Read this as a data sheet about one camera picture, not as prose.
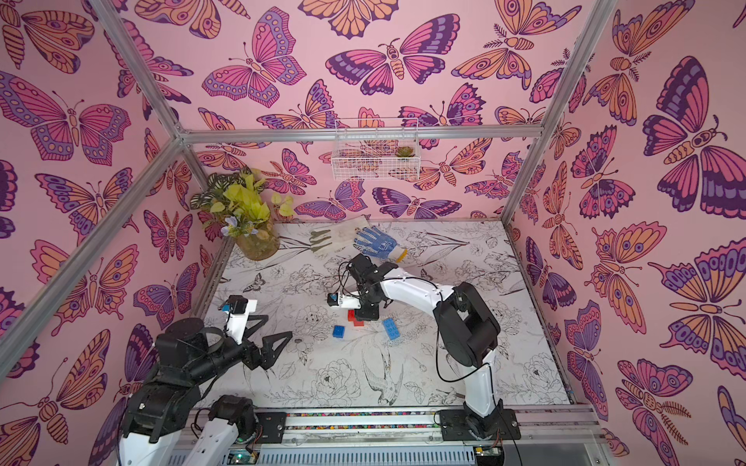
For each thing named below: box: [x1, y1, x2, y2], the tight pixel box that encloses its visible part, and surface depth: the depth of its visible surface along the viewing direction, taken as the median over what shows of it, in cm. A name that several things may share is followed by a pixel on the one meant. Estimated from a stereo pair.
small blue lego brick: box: [332, 325, 346, 339], surface depth 91 cm
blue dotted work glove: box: [352, 225, 409, 264], surface depth 115 cm
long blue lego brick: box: [381, 317, 401, 340], surface depth 92 cm
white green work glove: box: [308, 215, 371, 253], surface depth 119 cm
